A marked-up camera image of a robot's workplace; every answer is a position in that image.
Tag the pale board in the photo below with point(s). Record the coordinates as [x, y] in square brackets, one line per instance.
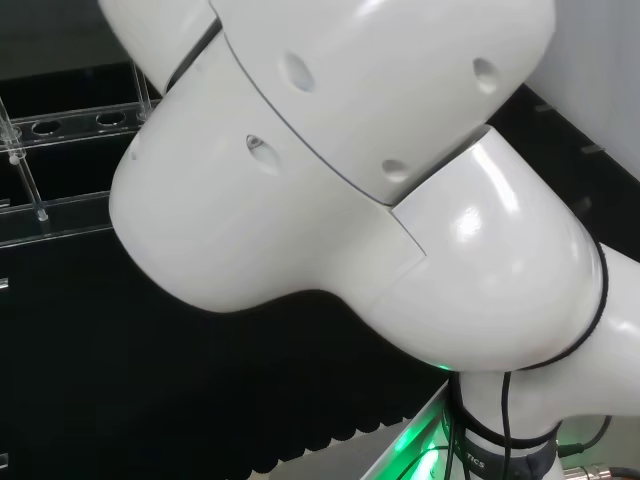
[595, 65]

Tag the clear acrylic funnel stand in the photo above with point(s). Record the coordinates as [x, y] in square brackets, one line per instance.
[65, 222]

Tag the black bench cloth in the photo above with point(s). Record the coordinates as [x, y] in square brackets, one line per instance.
[125, 375]

